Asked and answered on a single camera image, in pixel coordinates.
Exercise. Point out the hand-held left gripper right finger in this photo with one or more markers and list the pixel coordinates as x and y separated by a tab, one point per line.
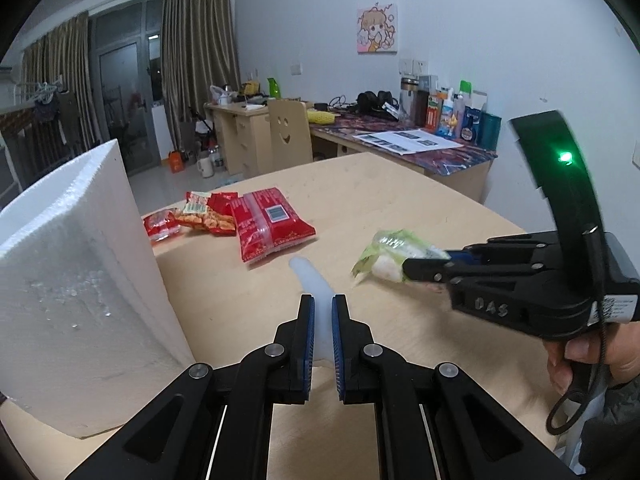
338	342

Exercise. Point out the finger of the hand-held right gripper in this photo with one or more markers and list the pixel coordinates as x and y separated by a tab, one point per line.
430	270
505	247

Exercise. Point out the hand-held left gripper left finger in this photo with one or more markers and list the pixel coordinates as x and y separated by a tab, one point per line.
308	342

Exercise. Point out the green white snack packet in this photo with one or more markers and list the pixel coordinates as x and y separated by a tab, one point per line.
392	255

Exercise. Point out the person's right forearm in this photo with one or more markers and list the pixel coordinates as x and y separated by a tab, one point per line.
617	427

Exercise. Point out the person's right hand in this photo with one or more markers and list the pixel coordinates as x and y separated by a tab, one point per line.
625	355

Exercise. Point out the desk with patterned mat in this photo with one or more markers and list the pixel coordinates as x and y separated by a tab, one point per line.
450	162

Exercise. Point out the teal tumbler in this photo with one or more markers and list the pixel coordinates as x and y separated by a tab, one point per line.
490	131

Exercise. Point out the large red snack packet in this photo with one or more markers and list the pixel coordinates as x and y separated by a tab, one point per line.
270	225

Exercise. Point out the printed paper sheets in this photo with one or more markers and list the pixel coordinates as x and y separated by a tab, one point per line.
407	141

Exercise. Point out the white yellow bottle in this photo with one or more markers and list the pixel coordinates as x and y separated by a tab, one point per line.
449	119

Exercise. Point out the green cap spray can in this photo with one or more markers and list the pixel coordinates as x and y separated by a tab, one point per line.
465	94

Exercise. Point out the orange carton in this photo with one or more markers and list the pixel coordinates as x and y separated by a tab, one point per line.
434	110

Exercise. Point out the red peanut snack packet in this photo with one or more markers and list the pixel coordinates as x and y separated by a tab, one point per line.
205	216

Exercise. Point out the flat red snack packet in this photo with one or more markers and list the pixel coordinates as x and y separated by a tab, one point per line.
226	200

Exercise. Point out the dark steel tumbler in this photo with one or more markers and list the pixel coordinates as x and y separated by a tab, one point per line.
408	100

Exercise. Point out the black headphones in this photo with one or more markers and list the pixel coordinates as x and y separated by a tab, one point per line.
374	102

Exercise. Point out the yellow cloth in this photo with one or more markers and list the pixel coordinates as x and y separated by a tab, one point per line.
321	118

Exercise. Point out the small red snack packet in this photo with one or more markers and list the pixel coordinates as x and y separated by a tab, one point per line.
162	224

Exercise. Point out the wooden smiley face chair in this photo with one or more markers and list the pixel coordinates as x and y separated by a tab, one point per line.
289	130

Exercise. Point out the light wooden desk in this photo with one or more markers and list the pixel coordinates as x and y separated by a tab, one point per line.
235	135

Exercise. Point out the orange bag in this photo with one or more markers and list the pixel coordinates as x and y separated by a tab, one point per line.
176	163

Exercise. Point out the green bottle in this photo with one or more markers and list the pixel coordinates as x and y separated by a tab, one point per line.
273	89

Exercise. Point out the white foam block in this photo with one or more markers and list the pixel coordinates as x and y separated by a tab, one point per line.
75	285

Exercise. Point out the white cabinet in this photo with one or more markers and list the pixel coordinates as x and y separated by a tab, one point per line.
164	132

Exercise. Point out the yellow box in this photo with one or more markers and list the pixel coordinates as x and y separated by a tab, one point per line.
250	88

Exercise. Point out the white plastic bag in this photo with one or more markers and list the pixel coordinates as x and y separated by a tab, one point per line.
221	95

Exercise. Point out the brown curtain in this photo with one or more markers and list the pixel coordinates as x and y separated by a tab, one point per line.
200	60
60	85

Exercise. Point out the glass balcony door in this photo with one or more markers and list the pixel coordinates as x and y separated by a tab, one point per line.
127	85

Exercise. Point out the hanging dark garment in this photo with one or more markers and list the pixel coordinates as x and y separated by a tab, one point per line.
70	116

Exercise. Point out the hanging blue clothes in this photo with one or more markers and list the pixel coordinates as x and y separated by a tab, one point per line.
46	106

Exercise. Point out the metal bunk bed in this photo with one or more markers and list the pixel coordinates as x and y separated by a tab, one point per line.
12	130

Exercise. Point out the white wall socket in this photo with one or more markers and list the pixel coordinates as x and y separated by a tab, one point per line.
413	65
296	69

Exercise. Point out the cartoon wall poster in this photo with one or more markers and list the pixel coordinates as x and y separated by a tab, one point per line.
377	29

